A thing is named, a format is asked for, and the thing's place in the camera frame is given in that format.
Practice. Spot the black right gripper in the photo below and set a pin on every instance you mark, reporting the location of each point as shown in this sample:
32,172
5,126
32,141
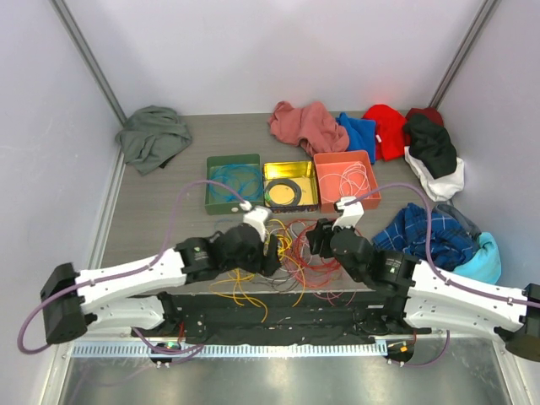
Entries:
316,237

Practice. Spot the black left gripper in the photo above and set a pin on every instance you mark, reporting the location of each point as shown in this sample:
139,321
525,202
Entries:
275,260

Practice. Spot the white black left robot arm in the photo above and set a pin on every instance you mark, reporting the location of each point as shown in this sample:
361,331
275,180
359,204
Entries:
134,294

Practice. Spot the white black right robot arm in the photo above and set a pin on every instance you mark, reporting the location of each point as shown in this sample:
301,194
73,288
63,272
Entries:
419,296

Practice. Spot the yellow metal tin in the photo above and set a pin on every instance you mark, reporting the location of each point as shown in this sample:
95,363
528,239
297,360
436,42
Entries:
290,187

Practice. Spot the orange plastic tray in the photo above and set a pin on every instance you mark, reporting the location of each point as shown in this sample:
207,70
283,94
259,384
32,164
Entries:
343,174

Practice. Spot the green plastic tray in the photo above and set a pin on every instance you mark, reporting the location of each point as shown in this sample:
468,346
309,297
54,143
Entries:
240,172

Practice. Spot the blue plaid cloth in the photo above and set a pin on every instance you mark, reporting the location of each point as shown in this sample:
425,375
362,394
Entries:
450,245

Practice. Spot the pink cloth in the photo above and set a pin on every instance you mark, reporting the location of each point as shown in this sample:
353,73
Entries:
311,128

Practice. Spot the grey denim cloth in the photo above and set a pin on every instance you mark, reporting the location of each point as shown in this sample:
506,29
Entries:
467,224

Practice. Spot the white cloth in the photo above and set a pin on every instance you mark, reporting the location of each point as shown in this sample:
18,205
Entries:
443,188

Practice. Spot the black cloth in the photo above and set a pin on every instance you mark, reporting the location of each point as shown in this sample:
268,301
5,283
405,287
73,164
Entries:
431,144

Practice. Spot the grey green cloth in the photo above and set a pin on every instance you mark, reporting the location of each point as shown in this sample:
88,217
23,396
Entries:
151,137

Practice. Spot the dark red cloth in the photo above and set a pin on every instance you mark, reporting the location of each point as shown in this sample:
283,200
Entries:
429,112

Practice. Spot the light blue cloth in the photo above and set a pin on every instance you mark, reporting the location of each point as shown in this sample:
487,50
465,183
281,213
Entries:
485,266

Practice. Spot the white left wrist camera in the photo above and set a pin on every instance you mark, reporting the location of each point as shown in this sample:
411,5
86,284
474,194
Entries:
257,217

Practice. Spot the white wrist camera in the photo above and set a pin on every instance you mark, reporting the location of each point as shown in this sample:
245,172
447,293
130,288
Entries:
257,217
351,211

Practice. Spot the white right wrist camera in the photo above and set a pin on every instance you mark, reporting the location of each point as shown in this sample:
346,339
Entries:
351,211

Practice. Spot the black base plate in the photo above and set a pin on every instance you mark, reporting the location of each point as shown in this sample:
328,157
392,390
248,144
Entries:
275,319

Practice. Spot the white slotted cable duct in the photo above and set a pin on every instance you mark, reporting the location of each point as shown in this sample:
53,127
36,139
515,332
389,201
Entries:
136,349

